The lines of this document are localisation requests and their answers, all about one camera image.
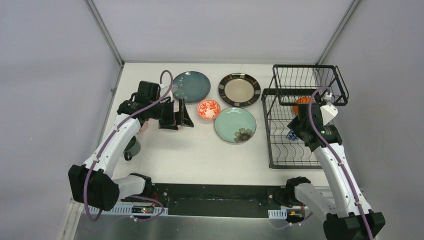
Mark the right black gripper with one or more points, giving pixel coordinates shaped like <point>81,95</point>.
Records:
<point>295,124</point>

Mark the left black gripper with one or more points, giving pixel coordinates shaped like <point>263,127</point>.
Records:
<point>171,115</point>

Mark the orange floral pattern bowl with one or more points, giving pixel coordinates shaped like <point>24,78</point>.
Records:
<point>208,109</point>

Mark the orange bowl white inside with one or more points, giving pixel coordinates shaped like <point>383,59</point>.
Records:
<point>303,101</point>

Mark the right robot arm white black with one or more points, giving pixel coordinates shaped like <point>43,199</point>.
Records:
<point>349,216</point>

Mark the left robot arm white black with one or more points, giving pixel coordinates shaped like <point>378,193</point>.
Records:
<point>91,183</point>

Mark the dark blue plate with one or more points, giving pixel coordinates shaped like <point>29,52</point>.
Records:
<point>193,86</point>

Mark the pink cup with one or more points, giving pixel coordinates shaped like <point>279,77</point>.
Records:
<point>143,127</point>

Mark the teal flower plate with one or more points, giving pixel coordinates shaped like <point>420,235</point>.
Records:
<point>235,125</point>

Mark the dark green mug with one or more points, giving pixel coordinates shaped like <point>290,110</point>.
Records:
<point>132,149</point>

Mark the black striped rim plate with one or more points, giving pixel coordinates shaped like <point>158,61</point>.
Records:
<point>239,90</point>

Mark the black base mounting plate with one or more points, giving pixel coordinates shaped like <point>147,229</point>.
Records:
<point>208,200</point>

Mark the black wire dish rack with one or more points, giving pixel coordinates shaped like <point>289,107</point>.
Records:
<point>290,82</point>

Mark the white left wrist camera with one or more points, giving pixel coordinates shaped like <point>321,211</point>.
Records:
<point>147,92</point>

